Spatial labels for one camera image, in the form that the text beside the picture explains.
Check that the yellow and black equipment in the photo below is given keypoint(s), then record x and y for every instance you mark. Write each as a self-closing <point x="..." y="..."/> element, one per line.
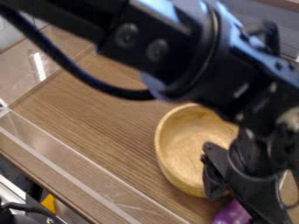
<point x="56" y="207"/>

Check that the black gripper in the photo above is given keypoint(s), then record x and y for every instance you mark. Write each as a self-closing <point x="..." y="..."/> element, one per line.
<point x="247" y="169"/>

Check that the clear acrylic front wall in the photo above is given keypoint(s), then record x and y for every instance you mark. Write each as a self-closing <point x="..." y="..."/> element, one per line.
<point x="88" y="188"/>

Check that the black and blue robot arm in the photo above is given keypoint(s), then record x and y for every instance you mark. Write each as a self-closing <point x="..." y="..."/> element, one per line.
<point x="198" y="56"/>

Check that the purple toy eggplant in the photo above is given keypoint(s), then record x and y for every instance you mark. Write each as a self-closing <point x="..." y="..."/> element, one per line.
<point x="232" y="214"/>

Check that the brown wooden bowl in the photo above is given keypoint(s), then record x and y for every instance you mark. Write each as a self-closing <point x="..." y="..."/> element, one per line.
<point x="186" y="128"/>

